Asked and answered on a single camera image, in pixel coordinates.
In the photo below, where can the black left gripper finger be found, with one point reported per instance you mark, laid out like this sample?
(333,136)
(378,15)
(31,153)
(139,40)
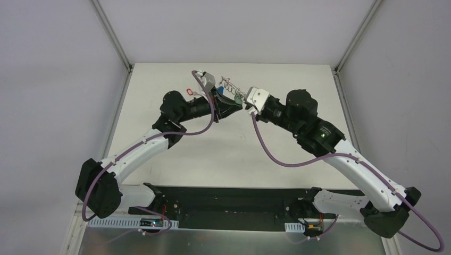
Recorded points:
(225,102)
(226,111)

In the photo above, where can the aluminium frame rail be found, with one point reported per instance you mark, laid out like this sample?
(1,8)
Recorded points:
(109,30)

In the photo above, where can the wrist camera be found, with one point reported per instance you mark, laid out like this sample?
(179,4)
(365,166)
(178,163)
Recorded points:
(257,98)
(207,80)

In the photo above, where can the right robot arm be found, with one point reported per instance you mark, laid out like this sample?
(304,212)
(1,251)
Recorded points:
(383,205)

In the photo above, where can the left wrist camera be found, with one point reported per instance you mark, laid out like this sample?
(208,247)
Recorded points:
(207,80)

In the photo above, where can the green key tag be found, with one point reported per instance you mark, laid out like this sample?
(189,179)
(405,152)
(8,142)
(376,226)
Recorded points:
(238,99)

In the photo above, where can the left white cable duct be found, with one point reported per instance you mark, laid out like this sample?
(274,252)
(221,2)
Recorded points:
(150,223)

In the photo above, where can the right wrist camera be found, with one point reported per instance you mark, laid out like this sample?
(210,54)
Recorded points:
(257,98)

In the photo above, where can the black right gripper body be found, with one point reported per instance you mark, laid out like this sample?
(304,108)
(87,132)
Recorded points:
(269,108)

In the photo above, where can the white cable duct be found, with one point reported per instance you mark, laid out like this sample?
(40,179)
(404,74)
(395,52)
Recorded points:
(150,223)
(294,228)

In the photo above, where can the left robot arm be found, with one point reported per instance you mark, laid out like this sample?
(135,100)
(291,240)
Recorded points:
(100,184)

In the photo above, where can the right white cable duct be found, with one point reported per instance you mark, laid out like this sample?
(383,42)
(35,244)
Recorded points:
(294,228)

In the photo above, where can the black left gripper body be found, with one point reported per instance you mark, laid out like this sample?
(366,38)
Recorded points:
(218,107)

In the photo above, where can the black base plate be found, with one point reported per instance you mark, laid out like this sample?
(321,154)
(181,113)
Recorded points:
(236,209)

